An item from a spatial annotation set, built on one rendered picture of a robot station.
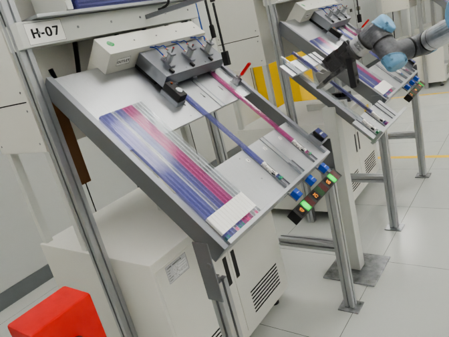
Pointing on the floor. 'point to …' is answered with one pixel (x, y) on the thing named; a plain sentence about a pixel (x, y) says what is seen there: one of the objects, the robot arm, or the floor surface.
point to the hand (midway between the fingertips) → (321, 87)
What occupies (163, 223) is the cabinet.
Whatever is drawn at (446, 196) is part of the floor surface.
